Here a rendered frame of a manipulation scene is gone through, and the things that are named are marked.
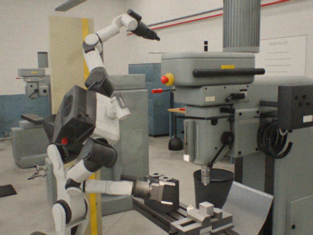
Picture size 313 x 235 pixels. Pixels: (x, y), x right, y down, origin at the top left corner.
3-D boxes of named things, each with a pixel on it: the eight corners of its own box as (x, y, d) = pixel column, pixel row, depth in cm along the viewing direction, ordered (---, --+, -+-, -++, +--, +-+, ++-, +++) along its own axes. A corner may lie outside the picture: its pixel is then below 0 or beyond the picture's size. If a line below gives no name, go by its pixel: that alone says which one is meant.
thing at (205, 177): (199, 182, 184) (199, 171, 183) (205, 180, 187) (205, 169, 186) (205, 184, 180) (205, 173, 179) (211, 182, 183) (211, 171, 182)
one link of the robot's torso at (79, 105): (39, 158, 168) (77, 125, 147) (46, 104, 187) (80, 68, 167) (90, 173, 185) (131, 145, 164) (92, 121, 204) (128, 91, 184)
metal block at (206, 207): (206, 217, 181) (206, 207, 180) (199, 214, 186) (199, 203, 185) (213, 215, 184) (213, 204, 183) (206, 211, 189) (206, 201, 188)
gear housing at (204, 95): (202, 107, 161) (202, 85, 159) (173, 103, 181) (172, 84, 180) (251, 102, 178) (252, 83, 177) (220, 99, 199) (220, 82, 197)
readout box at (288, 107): (292, 131, 157) (294, 85, 155) (275, 128, 165) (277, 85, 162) (317, 126, 168) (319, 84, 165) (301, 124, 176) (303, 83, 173)
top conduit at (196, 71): (197, 77, 151) (197, 69, 151) (191, 77, 155) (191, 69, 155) (265, 74, 175) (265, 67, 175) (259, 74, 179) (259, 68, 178)
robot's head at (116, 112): (113, 123, 166) (124, 114, 161) (105, 105, 168) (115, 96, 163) (122, 121, 171) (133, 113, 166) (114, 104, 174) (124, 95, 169)
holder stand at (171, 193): (165, 213, 207) (164, 182, 205) (143, 203, 225) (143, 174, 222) (179, 208, 215) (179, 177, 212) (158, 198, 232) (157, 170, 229)
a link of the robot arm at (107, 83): (85, 68, 183) (92, 88, 177) (100, 61, 182) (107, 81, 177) (93, 79, 193) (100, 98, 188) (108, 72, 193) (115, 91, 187)
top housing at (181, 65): (187, 86, 154) (187, 50, 151) (156, 85, 176) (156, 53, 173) (258, 83, 178) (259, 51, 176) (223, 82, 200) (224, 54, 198)
